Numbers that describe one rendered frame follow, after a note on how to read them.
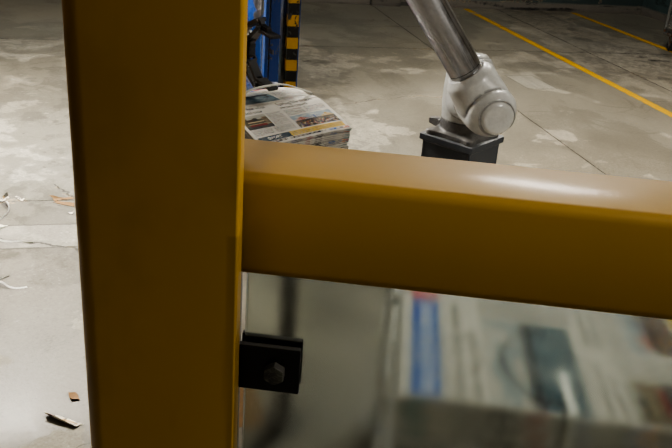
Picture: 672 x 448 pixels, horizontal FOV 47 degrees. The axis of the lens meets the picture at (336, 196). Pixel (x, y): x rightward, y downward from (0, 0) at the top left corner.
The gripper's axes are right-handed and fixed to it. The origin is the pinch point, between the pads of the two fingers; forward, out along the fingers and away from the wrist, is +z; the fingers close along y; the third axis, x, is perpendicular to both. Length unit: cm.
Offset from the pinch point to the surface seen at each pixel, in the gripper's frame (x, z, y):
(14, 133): -10, -333, 155
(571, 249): 78, 153, -47
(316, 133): -1.7, 20.5, 13.3
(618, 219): 76, 155, -48
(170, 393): 94, 142, -35
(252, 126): 12.7, 12.2, 12.2
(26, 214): 19, -203, 144
